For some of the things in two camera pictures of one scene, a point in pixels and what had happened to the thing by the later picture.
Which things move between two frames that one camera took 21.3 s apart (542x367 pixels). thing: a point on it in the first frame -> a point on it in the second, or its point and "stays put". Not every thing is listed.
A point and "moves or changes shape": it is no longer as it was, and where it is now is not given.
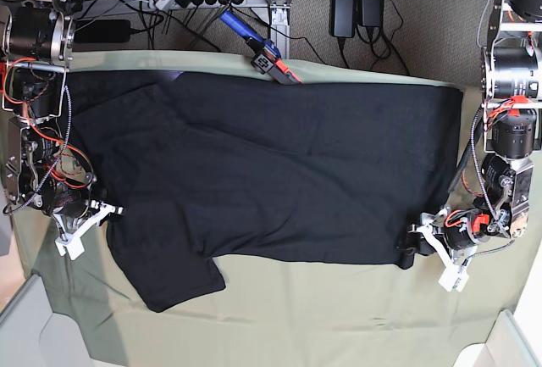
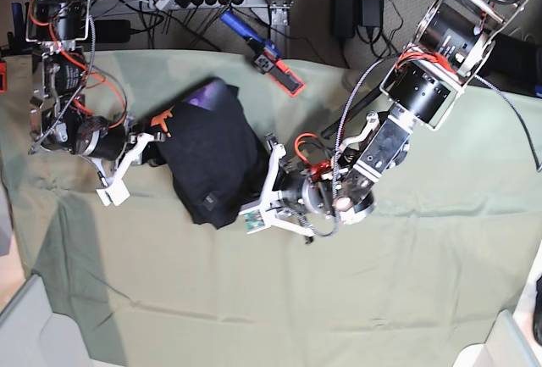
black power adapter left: [343, 6] stays put
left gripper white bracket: [72, 243] -> [152, 153]
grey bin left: [33, 335] stays put
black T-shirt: [204, 167] moves or changes shape
